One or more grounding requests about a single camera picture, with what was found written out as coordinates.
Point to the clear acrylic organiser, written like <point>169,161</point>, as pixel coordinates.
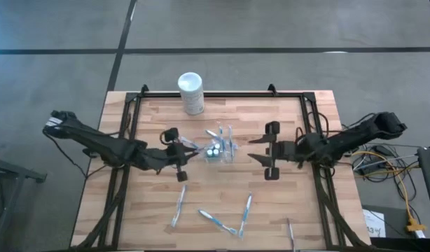
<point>229,159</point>

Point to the white paper sheet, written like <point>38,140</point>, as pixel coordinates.
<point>372,220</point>

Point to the white yellow wipes canister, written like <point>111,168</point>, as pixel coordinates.
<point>192,101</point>

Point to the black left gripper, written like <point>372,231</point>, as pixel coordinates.
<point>174,155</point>

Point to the yellow power plug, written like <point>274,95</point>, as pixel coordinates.
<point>415,227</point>

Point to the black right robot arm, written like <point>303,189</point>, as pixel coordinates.
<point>358,134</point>

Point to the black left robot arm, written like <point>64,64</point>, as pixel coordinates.
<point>106,147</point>

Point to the black metal table frame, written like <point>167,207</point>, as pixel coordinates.
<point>218,94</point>

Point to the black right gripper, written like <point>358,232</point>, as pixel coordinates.
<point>286,151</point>

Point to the black metal stand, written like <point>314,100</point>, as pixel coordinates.
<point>19,169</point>

